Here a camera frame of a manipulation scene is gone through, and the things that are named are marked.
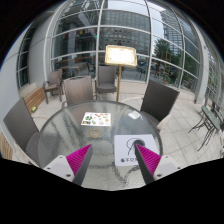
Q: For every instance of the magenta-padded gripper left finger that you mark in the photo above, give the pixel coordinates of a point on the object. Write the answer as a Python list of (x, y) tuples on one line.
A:
[(78, 160)]

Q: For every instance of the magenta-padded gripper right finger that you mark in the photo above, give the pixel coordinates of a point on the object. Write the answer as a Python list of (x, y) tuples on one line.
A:
[(148, 160)]

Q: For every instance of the white mouse pad with drawing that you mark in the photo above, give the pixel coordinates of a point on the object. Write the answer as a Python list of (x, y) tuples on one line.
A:
[(121, 150)]

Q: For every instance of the beige tape roll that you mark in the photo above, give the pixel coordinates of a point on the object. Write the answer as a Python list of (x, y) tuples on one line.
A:
[(90, 136)]

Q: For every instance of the printed picture sheet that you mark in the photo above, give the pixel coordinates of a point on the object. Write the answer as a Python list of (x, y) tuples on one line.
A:
[(96, 119)]

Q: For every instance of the small yellow-green object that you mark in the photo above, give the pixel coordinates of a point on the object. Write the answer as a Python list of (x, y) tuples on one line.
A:
[(34, 109)]

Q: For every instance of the wooden slatted bench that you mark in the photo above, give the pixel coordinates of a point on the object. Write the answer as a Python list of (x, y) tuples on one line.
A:
[(35, 98), (6, 146)]

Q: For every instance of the green metal round table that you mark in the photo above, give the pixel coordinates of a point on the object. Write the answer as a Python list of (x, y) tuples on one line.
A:
[(210, 117)]

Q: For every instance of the grey wicker armchair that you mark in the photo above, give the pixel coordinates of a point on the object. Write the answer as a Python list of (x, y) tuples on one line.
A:
[(55, 78), (106, 75)]

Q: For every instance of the black metal chair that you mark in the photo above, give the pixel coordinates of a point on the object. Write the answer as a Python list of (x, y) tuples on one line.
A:
[(220, 113)]

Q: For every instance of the gold menu stand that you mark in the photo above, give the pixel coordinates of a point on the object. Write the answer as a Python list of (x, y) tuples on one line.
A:
[(120, 56)]

